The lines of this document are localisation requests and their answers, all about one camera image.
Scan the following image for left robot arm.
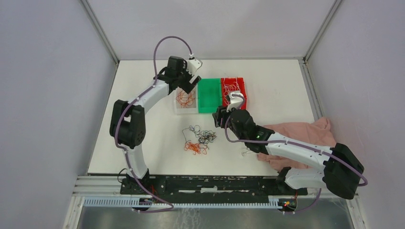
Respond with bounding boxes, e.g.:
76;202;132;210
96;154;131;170
109;56;203;194

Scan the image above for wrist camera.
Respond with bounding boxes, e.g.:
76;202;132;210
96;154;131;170
186;54;203;76
226;91;246;112

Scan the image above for clear plastic bin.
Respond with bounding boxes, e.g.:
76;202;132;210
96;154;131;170
174;86;198;115

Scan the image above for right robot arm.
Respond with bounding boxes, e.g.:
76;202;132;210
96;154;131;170
212;106;368;199

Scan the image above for blue cable duct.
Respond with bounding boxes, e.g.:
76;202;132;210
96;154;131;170
83;197;286;209

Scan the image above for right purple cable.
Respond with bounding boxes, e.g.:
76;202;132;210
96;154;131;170
224;93;369;216

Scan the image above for red plastic bin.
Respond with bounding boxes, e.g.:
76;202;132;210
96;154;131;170
220;77;247;109

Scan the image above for cable pile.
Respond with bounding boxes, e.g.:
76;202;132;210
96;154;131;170
181;125;218;156

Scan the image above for pink cloth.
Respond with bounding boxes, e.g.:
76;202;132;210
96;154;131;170
257;117;337;172

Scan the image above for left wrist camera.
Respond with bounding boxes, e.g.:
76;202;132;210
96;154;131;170
186;54;203;76

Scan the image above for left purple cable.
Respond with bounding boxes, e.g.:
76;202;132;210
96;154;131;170
114;35;194;214

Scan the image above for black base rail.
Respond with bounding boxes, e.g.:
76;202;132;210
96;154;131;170
120;175;308;204

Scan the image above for orange cables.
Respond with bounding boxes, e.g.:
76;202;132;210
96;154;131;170
176;88;197;109

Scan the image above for green plastic bin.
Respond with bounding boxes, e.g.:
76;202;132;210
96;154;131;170
197;78;222;114

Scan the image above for purple cable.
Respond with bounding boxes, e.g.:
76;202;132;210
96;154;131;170
224;93;369;216
114;35;194;214

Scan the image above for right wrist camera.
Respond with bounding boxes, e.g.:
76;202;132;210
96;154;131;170
226;91;246;112

